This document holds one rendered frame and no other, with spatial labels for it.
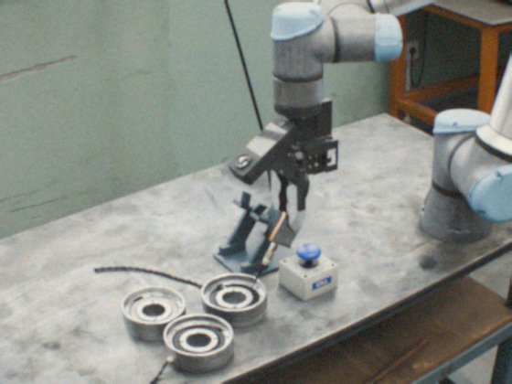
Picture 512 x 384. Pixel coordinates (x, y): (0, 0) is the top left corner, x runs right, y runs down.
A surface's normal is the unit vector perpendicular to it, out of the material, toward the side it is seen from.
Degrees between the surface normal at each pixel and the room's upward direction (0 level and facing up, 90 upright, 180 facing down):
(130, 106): 90
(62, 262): 0
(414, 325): 0
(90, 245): 0
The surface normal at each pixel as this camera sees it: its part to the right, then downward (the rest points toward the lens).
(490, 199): 0.18, 0.58
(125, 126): 0.59, 0.39
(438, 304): -0.01, -0.88
